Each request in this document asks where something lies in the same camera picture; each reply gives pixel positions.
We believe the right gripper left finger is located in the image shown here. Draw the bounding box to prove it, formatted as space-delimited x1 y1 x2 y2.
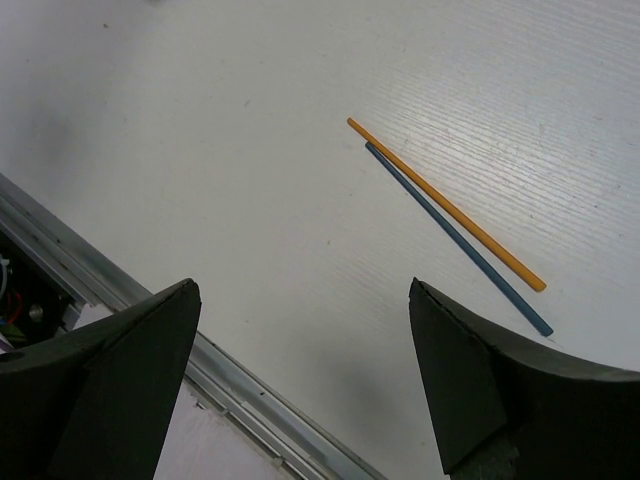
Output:
1 279 201 479

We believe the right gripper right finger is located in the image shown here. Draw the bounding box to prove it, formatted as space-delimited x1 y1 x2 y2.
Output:
409 280 639 479

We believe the orange black chopstick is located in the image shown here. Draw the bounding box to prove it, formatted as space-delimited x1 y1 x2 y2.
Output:
347 117 547 292

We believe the grey chopstick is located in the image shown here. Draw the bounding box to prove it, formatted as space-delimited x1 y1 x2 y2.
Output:
365 142 554 337

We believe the white front cover board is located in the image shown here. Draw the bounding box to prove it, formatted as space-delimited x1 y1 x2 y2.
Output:
154 381 293 480

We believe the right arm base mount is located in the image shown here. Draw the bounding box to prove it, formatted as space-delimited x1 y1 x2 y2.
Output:
1 233 72 349

